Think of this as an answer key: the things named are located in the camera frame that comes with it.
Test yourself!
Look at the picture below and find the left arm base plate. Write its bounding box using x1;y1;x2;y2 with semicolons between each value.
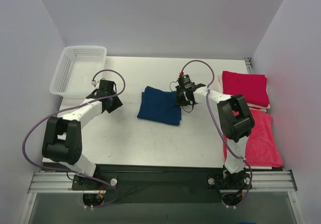
67;174;118;191

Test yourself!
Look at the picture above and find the folded red t-shirt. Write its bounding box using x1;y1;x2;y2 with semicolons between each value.
222;71;270;108

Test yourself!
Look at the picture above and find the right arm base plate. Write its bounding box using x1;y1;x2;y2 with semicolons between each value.
207;172;252;190

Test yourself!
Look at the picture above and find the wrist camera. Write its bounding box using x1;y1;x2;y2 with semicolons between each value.
176;74;206;93
86;79;116;99

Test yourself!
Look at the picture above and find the blue t-shirt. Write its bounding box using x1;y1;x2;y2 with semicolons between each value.
137;86;182;126

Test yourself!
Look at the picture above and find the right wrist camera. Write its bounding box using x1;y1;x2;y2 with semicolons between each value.
176;74;206;93

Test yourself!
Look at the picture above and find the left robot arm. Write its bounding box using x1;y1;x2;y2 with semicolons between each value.
42;96;123;190

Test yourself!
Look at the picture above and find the aluminium rail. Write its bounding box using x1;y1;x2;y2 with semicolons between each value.
28;171;297;194

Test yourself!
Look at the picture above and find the pink towel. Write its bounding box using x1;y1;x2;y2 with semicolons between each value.
222;108;284;168

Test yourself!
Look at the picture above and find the white plastic basket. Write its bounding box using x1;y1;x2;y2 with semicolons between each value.
49;45;107;98

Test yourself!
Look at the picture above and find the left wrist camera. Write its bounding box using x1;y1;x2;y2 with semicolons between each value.
86;79;116;99

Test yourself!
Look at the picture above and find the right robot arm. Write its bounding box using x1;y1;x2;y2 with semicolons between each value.
176;84;255;188

